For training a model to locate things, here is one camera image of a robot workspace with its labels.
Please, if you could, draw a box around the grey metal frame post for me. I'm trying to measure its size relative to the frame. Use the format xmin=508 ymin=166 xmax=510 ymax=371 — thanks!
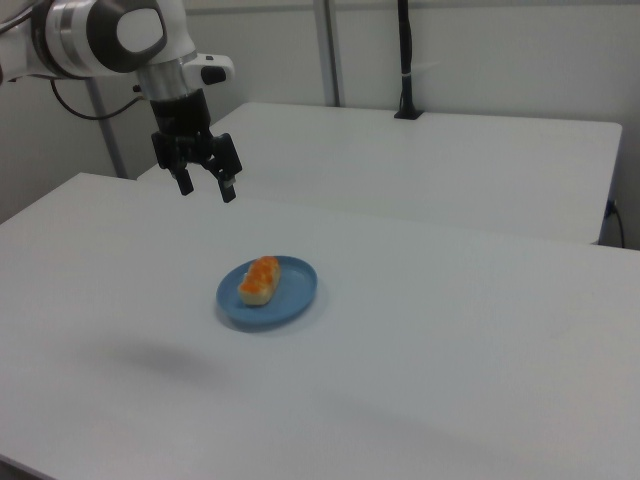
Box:
xmin=85 ymin=77 xmax=128 ymax=180
xmin=314 ymin=0 xmax=347 ymax=108

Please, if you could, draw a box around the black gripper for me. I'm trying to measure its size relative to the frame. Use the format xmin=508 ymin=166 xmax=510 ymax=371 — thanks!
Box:
xmin=149 ymin=88 xmax=244 ymax=204

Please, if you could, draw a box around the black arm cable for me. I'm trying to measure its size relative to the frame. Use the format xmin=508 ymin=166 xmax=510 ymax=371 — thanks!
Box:
xmin=49 ymin=78 xmax=151 ymax=121

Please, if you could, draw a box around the black camera stand pole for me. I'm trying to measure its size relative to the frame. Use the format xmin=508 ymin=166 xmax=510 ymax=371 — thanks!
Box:
xmin=393 ymin=0 xmax=426 ymax=121

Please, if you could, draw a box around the bread with orange topping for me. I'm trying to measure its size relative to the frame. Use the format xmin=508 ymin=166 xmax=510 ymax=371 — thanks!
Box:
xmin=237 ymin=255 xmax=283 ymax=306

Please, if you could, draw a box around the blue round plate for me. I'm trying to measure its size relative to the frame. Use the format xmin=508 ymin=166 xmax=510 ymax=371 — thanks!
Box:
xmin=215 ymin=254 xmax=319 ymax=333

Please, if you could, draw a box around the black power cable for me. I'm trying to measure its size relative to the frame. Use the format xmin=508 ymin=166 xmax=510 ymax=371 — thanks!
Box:
xmin=605 ymin=199 xmax=627 ymax=249

